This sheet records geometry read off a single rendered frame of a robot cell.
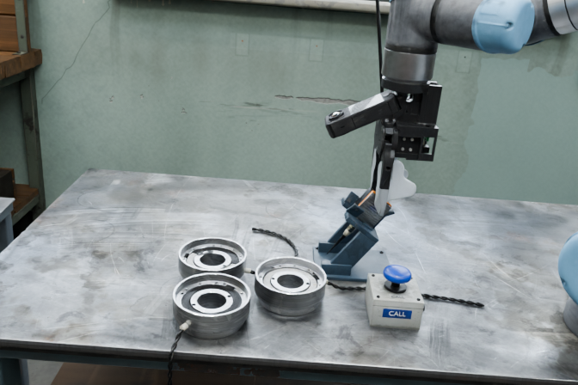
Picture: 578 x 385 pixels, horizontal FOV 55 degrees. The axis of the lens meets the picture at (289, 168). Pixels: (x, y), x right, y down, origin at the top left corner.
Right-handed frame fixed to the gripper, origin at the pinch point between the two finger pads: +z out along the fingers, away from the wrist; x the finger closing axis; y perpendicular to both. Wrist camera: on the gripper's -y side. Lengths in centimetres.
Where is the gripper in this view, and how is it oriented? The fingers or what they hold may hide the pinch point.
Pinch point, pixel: (375, 201)
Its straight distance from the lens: 90.6
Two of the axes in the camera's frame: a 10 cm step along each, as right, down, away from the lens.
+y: 10.0, 0.7, 0.3
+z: -0.7, 9.4, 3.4
